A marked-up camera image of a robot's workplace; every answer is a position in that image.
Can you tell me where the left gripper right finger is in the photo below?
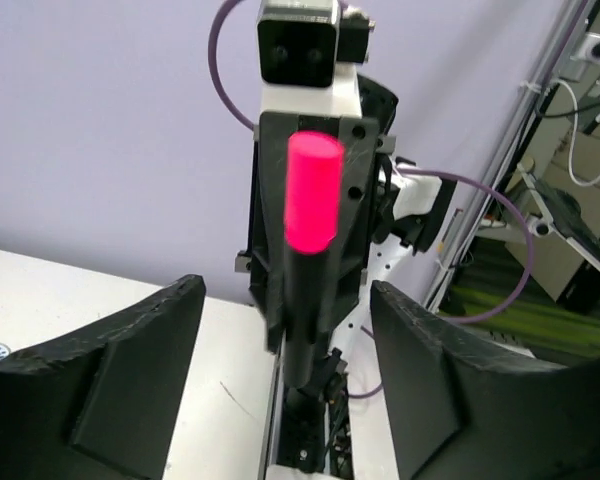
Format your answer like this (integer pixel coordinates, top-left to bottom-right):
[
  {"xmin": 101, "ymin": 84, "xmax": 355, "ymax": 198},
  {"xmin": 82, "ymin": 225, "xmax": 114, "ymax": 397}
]
[{"xmin": 370, "ymin": 281, "xmax": 600, "ymax": 479}]

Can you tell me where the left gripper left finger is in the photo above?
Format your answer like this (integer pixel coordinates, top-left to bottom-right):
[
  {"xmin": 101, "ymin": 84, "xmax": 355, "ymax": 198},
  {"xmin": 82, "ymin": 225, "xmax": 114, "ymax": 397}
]
[{"xmin": 0, "ymin": 275, "xmax": 206, "ymax": 479}]

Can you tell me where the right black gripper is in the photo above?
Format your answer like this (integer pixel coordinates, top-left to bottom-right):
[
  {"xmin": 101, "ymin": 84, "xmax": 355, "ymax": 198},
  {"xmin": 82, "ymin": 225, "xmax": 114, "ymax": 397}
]
[{"xmin": 238, "ymin": 110, "xmax": 395, "ymax": 353}]

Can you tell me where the pink highlighter marker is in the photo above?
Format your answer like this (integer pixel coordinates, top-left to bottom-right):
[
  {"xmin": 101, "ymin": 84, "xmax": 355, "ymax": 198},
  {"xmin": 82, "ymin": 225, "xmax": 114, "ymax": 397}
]
[{"xmin": 283, "ymin": 245, "xmax": 339, "ymax": 389}]

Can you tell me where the pink highlighter cap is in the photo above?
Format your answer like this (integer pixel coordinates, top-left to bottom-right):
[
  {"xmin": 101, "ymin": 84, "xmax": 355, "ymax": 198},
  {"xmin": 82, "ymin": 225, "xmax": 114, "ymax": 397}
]
[{"xmin": 284, "ymin": 131, "xmax": 345, "ymax": 253}]

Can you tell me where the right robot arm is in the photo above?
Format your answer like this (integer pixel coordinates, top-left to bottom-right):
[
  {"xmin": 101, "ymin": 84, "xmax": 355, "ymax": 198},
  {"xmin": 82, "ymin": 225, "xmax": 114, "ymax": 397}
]
[{"xmin": 261, "ymin": 74, "xmax": 456, "ymax": 352}]

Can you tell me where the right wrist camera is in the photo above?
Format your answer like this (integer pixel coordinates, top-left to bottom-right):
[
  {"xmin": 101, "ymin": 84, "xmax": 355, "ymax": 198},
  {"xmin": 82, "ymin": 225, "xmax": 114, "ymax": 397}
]
[{"xmin": 257, "ymin": 1, "xmax": 375, "ymax": 118}]

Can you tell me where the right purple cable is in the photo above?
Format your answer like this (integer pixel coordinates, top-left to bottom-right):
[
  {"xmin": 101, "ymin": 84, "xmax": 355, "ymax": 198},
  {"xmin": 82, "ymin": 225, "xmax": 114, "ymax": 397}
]
[{"xmin": 207, "ymin": 0, "xmax": 535, "ymax": 401}]

